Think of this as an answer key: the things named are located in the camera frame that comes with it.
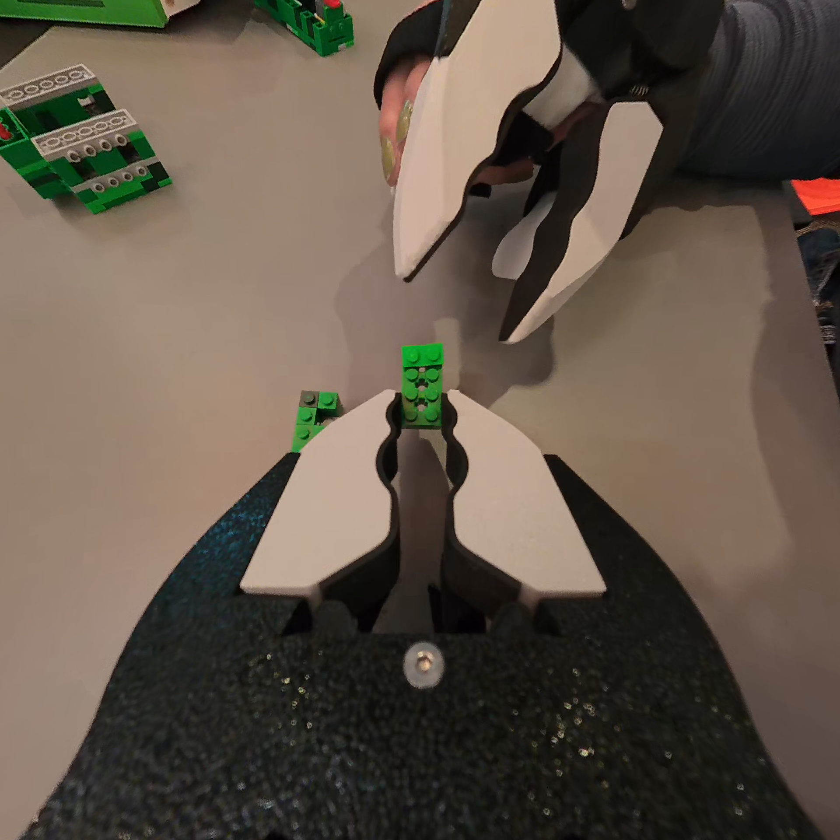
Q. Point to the person's right hand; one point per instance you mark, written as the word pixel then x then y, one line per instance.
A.
pixel 401 118

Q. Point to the green brick model red parts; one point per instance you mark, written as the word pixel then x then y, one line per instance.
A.
pixel 321 33

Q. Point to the green cardboard box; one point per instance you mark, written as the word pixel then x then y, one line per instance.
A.
pixel 79 13

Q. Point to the grey desk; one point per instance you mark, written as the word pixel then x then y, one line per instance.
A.
pixel 197 315

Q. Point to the long green toy brick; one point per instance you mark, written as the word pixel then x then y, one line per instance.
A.
pixel 422 387

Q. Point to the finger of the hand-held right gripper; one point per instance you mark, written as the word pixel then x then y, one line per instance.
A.
pixel 610 197
pixel 453 131

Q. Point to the green grey brick building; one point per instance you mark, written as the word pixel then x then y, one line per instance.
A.
pixel 98 170

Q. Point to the small green brick build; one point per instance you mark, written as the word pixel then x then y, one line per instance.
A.
pixel 318 410

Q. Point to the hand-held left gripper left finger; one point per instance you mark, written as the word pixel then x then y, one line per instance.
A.
pixel 321 518

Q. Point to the orange notebook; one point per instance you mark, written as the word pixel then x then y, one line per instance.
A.
pixel 817 195

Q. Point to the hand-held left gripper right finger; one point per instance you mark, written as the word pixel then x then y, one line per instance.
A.
pixel 518 518

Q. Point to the person's right forearm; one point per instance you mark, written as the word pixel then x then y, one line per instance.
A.
pixel 774 85

